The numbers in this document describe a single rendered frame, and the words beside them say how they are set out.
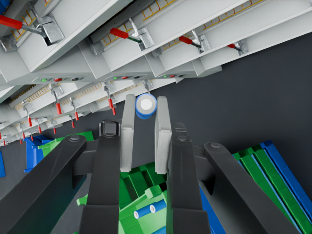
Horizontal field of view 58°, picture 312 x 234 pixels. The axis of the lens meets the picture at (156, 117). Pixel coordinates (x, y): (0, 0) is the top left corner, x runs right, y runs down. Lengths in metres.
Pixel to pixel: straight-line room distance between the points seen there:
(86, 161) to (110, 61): 0.56
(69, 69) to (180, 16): 0.28
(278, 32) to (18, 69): 0.66
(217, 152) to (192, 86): 1.03
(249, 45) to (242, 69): 0.16
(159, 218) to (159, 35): 0.42
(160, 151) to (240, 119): 0.91
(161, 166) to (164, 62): 0.68
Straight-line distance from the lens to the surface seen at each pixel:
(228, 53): 0.94
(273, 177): 0.93
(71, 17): 0.45
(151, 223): 0.75
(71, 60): 0.68
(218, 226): 0.67
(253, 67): 1.04
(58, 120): 1.95
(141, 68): 0.79
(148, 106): 0.22
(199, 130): 1.18
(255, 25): 0.69
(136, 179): 0.96
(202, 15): 0.52
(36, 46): 0.57
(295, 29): 0.86
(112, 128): 0.16
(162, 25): 0.57
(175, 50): 0.81
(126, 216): 0.76
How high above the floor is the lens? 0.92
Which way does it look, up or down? 43 degrees down
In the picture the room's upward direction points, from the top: 100 degrees counter-clockwise
